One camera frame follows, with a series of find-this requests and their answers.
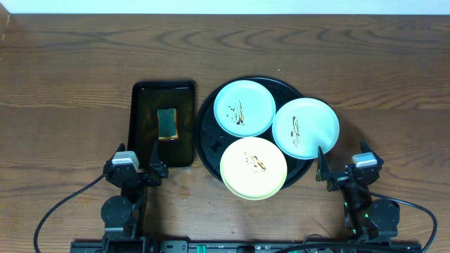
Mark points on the black rectangular tray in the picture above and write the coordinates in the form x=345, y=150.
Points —
x=147, y=97

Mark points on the pale green plate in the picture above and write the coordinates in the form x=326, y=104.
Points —
x=304, y=125

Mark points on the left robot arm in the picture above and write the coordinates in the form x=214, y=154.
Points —
x=123, y=213

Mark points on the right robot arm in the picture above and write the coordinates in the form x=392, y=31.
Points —
x=370, y=220

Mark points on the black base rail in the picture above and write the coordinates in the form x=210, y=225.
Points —
x=181, y=246

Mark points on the black round tray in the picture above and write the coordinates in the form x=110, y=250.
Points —
x=211, y=140

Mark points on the yellow plate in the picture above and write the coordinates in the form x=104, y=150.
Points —
x=253, y=168

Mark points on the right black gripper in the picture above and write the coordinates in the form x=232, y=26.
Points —
x=344, y=177

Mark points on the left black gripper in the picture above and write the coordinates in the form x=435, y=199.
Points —
x=141, y=176

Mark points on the light blue plate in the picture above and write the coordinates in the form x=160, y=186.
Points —
x=244, y=108

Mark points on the green and yellow sponge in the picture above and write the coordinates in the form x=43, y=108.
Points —
x=167, y=126

